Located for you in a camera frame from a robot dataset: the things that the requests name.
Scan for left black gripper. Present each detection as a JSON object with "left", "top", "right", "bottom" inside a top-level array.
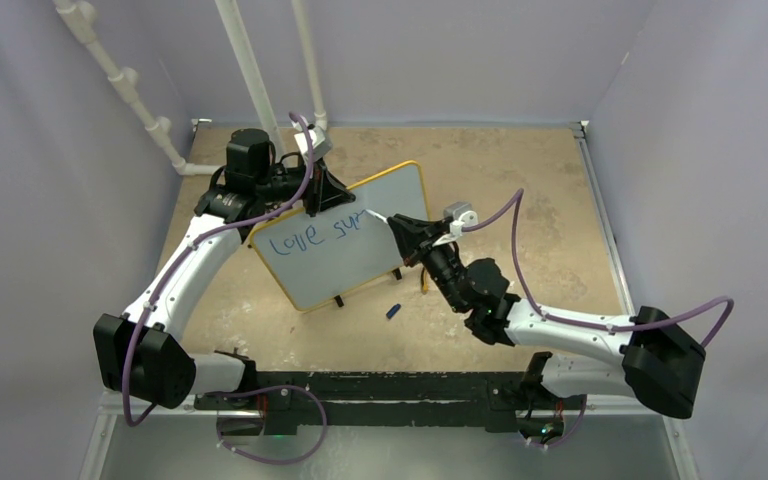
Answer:
[{"left": 257, "top": 156, "right": 356, "bottom": 219}]

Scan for blue whiteboard marker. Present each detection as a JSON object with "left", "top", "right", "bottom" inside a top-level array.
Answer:
[{"left": 364, "top": 209, "right": 388, "bottom": 224}]

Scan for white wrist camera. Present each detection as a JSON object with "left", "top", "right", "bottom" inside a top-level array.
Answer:
[
  {"left": 438, "top": 201, "right": 479, "bottom": 245},
  {"left": 293, "top": 125, "right": 333, "bottom": 160}
]

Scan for aluminium frame rail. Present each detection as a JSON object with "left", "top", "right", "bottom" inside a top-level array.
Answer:
[{"left": 568, "top": 121, "right": 636, "bottom": 314}]

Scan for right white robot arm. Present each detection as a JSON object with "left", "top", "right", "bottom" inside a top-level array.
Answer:
[{"left": 385, "top": 214, "right": 706, "bottom": 419}]

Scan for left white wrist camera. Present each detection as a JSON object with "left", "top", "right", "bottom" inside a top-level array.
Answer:
[{"left": 293, "top": 125, "right": 333, "bottom": 160}]

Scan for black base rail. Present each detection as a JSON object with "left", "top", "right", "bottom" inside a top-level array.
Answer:
[{"left": 194, "top": 371, "right": 558, "bottom": 435}]

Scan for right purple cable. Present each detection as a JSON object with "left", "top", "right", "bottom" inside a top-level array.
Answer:
[{"left": 463, "top": 188, "right": 735, "bottom": 349}]

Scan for yellow framed whiteboard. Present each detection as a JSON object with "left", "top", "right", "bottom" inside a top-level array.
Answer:
[{"left": 249, "top": 161, "right": 430, "bottom": 311}]

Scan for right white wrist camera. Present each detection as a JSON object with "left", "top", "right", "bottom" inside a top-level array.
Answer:
[{"left": 438, "top": 201, "right": 479, "bottom": 245}]

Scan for blue marker cap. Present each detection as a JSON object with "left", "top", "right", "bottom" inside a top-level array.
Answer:
[{"left": 385, "top": 304, "right": 401, "bottom": 320}]

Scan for yellow handled pliers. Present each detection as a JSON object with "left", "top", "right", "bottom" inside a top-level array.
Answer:
[{"left": 420, "top": 267, "right": 430, "bottom": 294}]

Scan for white pvc pipe frame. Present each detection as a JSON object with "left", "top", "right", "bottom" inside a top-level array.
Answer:
[{"left": 53, "top": 1, "right": 295, "bottom": 176}]

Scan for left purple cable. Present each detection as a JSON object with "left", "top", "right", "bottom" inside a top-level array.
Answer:
[{"left": 120, "top": 111, "right": 316, "bottom": 429}]

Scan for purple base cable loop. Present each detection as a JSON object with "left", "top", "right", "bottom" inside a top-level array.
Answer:
[{"left": 214, "top": 386, "right": 329, "bottom": 466}]

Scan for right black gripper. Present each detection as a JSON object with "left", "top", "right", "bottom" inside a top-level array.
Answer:
[{"left": 391, "top": 213, "right": 468, "bottom": 313}]

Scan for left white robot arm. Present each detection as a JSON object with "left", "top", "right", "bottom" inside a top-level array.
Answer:
[{"left": 93, "top": 124, "right": 355, "bottom": 409}]

